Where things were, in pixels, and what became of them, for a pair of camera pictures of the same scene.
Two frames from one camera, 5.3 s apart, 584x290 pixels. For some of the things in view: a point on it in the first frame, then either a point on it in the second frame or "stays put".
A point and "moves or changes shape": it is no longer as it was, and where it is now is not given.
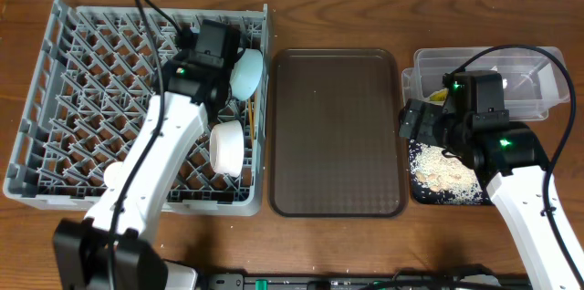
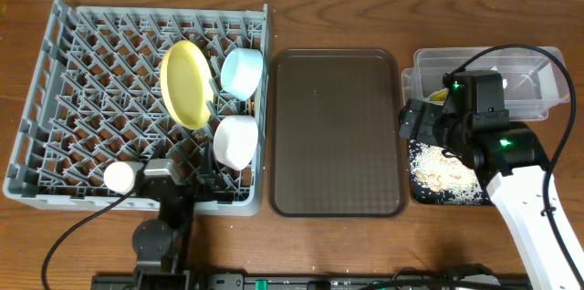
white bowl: [226, 148] moves or changes shape
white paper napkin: [505, 82] stays put
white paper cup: [113, 175] stays put
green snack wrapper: [439, 98] stays put
